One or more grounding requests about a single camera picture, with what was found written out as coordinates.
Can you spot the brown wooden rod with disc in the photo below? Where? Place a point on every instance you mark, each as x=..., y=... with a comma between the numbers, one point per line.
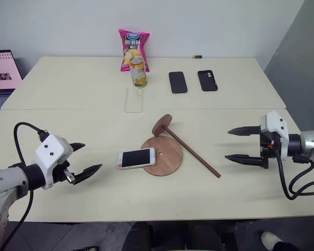
x=162, y=125

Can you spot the white smartphone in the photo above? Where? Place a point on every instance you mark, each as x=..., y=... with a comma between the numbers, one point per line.
x=136, y=158

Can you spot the dark rounded shape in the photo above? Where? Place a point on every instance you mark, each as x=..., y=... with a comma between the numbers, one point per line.
x=137, y=236

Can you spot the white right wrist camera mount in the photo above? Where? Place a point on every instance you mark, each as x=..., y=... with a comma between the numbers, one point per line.
x=273, y=123

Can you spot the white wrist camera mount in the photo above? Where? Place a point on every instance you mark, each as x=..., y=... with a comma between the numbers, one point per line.
x=273, y=123
x=51, y=149

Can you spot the clear phone case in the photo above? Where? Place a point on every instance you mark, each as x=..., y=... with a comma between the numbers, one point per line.
x=134, y=102

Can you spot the black phone case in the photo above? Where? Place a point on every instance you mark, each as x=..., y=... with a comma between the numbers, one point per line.
x=207, y=81

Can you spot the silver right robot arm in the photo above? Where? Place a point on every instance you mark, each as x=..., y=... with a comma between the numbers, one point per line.
x=310, y=142

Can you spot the white shoe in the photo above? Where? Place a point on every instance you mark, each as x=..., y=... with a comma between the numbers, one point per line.
x=269, y=239

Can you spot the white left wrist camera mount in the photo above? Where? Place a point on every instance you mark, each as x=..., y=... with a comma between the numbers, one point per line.
x=51, y=149

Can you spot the black smartphone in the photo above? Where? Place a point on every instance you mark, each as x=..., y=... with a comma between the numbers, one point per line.
x=178, y=82

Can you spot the dark trouser leg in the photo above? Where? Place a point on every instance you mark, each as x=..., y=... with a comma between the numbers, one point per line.
x=286, y=247

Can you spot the round wooden board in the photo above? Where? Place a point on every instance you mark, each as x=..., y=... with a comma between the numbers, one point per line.
x=167, y=162

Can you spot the laptop with pink screen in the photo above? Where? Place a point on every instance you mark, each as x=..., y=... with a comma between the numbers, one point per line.
x=1, y=70

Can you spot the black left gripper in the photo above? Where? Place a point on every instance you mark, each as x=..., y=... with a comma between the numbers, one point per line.
x=59, y=172

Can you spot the pink potato chips bag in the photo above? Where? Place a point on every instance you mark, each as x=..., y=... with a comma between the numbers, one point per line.
x=133, y=43

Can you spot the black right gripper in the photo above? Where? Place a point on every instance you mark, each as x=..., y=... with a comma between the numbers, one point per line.
x=270, y=146

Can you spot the small dark battery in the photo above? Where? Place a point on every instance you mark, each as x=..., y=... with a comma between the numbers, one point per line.
x=197, y=56

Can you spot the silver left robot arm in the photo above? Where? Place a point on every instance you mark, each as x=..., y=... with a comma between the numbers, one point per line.
x=5, y=183

